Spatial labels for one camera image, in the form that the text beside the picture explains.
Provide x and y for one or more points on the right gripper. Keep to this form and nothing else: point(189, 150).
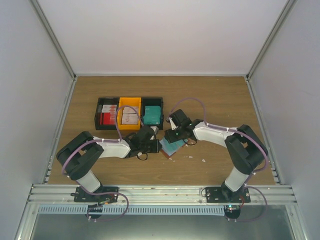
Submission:
point(170, 138)

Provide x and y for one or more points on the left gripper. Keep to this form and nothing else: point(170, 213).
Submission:
point(156, 147)

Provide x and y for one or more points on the black bin with green cards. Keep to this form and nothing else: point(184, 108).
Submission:
point(153, 101)

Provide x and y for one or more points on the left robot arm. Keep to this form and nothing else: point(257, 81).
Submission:
point(79, 155)

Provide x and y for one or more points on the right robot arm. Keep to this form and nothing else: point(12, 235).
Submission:
point(245, 149)

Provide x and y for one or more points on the green cards stack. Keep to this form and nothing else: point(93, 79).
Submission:
point(152, 115)

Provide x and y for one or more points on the white cards stack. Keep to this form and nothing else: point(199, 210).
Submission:
point(129, 116)

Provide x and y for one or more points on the red cards stack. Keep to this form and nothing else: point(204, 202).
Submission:
point(108, 114)

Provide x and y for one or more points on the black bin with red cards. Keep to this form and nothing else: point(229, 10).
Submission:
point(100, 102)

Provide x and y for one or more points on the yellow plastic bin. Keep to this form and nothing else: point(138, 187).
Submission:
point(129, 102)

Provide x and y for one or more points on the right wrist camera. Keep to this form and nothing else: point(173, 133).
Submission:
point(172, 124)

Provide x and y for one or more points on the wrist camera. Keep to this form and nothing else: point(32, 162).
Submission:
point(155, 129)
point(172, 124)

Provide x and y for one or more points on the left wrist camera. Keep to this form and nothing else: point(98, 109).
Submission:
point(155, 129)

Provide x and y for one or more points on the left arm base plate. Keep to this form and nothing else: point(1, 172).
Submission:
point(104, 194)

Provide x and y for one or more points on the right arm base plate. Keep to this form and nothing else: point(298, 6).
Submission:
point(221, 194)

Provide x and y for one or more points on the aluminium front rail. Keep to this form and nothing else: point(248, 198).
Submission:
point(162, 194)

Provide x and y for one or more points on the grey slotted cable duct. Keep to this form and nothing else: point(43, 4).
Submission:
point(197, 210)

